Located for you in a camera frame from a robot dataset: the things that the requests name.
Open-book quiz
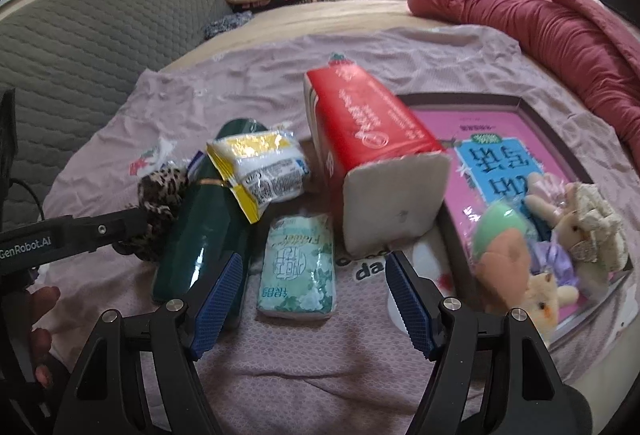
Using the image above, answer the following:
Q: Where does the red quilt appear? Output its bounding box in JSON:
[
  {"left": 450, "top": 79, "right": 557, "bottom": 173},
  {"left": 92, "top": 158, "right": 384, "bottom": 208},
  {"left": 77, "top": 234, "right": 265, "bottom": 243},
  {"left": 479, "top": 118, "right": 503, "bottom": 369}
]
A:
[{"left": 406, "top": 0, "right": 640, "bottom": 161}]

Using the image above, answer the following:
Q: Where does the teal floral tissue packet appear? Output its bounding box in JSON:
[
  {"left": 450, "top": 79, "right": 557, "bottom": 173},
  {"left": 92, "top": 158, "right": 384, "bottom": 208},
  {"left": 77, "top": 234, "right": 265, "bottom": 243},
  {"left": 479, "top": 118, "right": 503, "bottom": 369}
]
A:
[{"left": 256, "top": 214, "right": 337, "bottom": 320}]

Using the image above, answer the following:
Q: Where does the yellow and white packet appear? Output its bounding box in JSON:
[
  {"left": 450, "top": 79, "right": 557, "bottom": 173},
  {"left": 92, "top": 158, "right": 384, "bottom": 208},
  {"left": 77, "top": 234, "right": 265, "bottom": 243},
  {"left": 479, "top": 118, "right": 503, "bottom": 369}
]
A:
[{"left": 206, "top": 128, "right": 311, "bottom": 224}]

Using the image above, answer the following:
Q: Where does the beige plush bunny keychain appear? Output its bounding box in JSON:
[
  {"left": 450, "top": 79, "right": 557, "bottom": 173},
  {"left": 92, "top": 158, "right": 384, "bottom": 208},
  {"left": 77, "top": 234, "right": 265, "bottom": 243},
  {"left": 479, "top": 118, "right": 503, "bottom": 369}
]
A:
[{"left": 522, "top": 172, "right": 630, "bottom": 273}]

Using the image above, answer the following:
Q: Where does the red tissue pack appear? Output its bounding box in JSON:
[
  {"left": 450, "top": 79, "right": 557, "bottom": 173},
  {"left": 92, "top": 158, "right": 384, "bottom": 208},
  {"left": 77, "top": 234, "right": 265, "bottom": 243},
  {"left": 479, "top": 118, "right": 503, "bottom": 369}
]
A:
[{"left": 303, "top": 65, "right": 452, "bottom": 258}]

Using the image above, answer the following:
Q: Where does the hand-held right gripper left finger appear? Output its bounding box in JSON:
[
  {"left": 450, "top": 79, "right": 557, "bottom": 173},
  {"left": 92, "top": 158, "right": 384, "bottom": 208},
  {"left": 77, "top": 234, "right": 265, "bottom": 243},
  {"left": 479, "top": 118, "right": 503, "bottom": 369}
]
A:
[{"left": 52, "top": 251, "right": 246, "bottom": 435}]

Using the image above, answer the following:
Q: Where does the leopard print scrunchie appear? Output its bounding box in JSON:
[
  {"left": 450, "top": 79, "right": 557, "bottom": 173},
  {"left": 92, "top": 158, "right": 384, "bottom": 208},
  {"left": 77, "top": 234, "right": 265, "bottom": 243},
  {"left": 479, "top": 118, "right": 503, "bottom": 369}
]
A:
[{"left": 137, "top": 165, "right": 191, "bottom": 263}]

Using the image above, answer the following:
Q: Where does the blue patterned cloth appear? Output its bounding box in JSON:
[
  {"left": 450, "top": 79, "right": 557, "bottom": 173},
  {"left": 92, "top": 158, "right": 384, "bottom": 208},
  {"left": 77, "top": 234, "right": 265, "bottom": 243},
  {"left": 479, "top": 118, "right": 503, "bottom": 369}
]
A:
[{"left": 204, "top": 10, "right": 253, "bottom": 41}]

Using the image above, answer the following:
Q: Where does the dark green bottle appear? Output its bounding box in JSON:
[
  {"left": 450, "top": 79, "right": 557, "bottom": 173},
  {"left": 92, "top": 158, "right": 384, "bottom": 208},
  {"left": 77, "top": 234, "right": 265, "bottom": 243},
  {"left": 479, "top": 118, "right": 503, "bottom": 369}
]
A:
[{"left": 151, "top": 118, "right": 271, "bottom": 331}]

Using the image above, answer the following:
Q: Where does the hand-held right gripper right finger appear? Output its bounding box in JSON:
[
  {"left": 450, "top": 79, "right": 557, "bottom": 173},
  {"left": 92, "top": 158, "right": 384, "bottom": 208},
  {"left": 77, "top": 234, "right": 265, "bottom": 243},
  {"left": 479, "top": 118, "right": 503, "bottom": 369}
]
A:
[{"left": 385, "top": 251, "right": 593, "bottom": 435}]

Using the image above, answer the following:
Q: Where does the pink printed cardboard box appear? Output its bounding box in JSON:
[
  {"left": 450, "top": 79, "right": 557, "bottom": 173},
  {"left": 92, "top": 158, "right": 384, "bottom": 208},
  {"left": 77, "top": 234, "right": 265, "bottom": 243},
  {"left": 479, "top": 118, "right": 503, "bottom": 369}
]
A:
[{"left": 400, "top": 92, "right": 636, "bottom": 353}]

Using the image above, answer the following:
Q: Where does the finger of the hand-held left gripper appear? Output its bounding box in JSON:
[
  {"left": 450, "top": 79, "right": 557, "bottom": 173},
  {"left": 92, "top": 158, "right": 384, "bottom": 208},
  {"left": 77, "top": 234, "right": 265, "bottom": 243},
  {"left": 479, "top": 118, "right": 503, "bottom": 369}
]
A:
[{"left": 50, "top": 206, "right": 151, "bottom": 258}]

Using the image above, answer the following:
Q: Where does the grey quilted headboard cover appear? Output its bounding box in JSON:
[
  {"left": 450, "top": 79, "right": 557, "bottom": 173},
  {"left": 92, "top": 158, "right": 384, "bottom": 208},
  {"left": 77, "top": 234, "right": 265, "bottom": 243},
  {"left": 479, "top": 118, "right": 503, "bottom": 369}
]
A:
[{"left": 0, "top": 0, "right": 233, "bottom": 221}]

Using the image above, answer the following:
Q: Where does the purple dress plush toy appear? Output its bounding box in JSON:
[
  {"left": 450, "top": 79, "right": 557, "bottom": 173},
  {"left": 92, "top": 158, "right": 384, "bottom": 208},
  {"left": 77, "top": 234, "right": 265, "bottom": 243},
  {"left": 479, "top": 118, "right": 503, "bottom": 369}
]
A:
[{"left": 520, "top": 240, "right": 583, "bottom": 341}]

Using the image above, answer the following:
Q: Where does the person's left hand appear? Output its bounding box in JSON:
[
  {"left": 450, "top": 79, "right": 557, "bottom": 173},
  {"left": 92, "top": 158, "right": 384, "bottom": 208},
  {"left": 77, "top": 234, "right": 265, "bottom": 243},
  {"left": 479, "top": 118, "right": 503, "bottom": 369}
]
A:
[{"left": 27, "top": 285, "right": 62, "bottom": 391}]

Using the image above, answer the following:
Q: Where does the green round plush toy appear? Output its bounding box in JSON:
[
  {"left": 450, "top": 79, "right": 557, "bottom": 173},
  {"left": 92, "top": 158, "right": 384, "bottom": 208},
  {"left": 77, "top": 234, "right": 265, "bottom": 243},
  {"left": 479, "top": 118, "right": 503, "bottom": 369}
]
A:
[{"left": 472, "top": 199, "right": 533, "bottom": 316}]

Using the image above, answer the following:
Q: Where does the pink printed bed sheet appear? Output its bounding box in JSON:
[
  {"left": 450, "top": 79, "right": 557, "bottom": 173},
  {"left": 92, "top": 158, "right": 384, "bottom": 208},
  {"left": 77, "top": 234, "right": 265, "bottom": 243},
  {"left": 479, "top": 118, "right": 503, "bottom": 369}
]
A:
[{"left": 37, "top": 22, "right": 640, "bottom": 435}]

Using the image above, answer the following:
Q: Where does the black cable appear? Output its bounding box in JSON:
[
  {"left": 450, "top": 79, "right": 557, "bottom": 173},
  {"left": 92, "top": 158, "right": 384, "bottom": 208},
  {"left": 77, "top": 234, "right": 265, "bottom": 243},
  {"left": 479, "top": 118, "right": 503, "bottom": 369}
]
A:
[{"left": 9, "top": 179, "right": 47, "bottom": 222}]

